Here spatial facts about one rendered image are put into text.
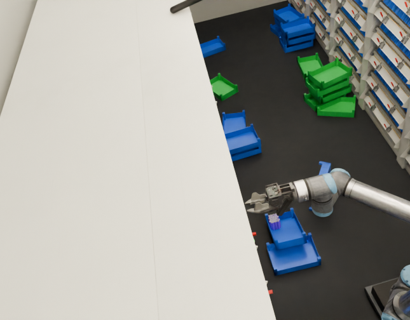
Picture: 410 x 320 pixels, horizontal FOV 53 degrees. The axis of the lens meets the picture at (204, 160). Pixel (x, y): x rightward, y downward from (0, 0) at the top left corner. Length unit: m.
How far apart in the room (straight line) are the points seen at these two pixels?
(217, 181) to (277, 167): 2.37
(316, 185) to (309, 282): 1.10
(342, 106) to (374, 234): 1.30
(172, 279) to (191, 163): 0.30
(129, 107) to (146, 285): 0.56
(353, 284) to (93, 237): 2.06
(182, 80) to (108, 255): 0.59
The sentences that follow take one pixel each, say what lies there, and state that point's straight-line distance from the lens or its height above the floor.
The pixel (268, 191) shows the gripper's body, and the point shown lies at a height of 1.10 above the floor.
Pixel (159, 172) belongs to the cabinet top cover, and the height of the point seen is 1.75.
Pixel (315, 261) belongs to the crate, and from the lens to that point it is 2.81.
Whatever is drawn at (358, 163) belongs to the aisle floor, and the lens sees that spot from 3.33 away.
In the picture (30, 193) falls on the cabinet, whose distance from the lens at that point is 1.10.
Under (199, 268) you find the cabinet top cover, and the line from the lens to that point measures 0.81.
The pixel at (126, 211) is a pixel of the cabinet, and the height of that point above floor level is 1.75.
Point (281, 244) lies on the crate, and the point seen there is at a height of 0.13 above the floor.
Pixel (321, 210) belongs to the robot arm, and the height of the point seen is 0.94.
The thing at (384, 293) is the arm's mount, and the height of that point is 0.14.
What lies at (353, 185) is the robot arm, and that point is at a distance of 1.92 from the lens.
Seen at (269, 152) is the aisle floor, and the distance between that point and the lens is 3.41.
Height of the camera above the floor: 2.45
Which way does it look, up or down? 45 degrees down
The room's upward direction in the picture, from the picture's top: 15 degrees counter-clockwise
